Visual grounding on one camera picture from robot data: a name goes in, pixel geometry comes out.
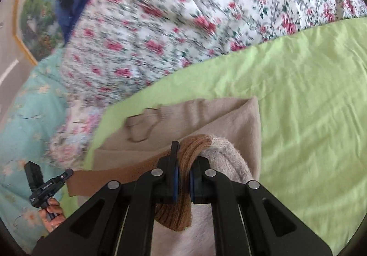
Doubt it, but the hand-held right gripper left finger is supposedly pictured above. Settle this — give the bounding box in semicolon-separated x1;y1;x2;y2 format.
32;141;181;256

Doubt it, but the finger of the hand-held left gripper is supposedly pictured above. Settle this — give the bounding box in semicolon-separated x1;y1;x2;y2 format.
56;169;74;188

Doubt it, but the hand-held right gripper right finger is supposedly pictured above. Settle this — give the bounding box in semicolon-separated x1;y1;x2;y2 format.
189;157;333;256

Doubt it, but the brown and grey fuzzy sock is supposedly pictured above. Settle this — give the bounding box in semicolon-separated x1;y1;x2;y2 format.
155;134;255;232

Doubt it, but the beige knit garment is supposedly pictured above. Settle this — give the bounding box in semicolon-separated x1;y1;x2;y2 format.
67;97;261;256

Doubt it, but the person's left hand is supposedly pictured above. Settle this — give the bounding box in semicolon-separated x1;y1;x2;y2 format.
39;197;67;236

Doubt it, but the teal floral blanket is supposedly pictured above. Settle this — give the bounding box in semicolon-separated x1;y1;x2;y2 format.
0;44;75;253

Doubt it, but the light green bed sheet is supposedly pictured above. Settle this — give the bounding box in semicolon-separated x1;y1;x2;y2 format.
59;16;367;256

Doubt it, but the white quilt with pink roses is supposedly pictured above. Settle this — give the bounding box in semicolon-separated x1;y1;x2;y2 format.
49;0;367;172

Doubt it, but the framed landscape picture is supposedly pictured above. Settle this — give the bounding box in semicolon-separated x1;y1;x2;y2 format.
13;0;75;66

